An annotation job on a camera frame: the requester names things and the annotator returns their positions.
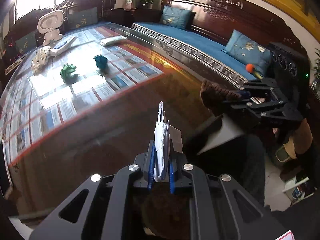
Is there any white tray with blue cloth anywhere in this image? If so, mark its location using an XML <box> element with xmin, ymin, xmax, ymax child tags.
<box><xmin>49</xmin><ymin>36</ymin><xmax>77</xmax><ymax>57</ymax></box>

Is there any brown knitted cloth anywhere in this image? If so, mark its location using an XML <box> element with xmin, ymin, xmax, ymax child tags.
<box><xmin>200</xmin><ymin>79</ymin><xmax>242</xmax><ymax>116</ymax></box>

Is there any teal paper ball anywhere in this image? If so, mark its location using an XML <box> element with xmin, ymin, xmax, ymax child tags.
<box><xmin>93</xmin><ymin>55</ymin><xmax>108</xmax><ymax>71</ymax></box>

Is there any far wooden armchair set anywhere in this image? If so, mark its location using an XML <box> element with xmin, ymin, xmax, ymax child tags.
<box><xmin>4</xmin><ymin>0</ymin><xmax>116</xmax><ymax>56</ymax></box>

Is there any clear bag of white items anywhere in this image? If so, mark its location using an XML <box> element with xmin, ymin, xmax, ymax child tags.
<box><xmin>31</xmin><ymin>46</ymin><xmax>51</xmax><ymax>74</ymax></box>

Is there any blue floral pillow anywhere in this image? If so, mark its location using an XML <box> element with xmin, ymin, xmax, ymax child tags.
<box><xmin>159</xmin><ymin>5</ymin><xmax>191</xmax><ymax>30</ymax></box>
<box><xmin>222</xmin><ymin>29</ymin><xmax>272</xmax><ymax>76</ymax></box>

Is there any orange ball toy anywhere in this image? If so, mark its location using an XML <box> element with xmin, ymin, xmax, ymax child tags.
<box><xmin>246</xmin><ymin>63</ymin><xmax>255</xmax><ymax>73</ymax></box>

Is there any blue floral pillow far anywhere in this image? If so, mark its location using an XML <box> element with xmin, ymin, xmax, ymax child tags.
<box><xmin>159</xmin><ymin>5</ymin><xmax>191</xmax><ymax>30</ymax></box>

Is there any carved wooden sofa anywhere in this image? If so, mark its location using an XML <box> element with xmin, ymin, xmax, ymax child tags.
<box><xmin>131</xmin><ymin>0</ymin><xmax>311</xmax><ymax>91</ymax></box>

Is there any blue sofa cushion seat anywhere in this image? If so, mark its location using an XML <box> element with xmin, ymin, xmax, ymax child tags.
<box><xmin>132</xmin><ymin>22</ymin><xmax>255</xmax><ymax>87</ymax></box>

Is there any green paper ball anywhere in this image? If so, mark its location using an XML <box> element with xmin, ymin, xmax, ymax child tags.
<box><xmin>60</xmin><ymin>63</ymin><xmax>78</xmax><ymax>84</ymax></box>

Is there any white toy robot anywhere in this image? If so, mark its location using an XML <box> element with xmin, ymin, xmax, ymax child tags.
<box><xmin>37</xmin><ymin>10</ymin><xmax>64</xmax><ymax>46</ymax></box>

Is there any blue floral pillow near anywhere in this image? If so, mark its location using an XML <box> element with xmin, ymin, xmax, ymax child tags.
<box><xmin>222</xmin><ymin>29</ymin><xmax>272</xmax><ymax>76</ymax></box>

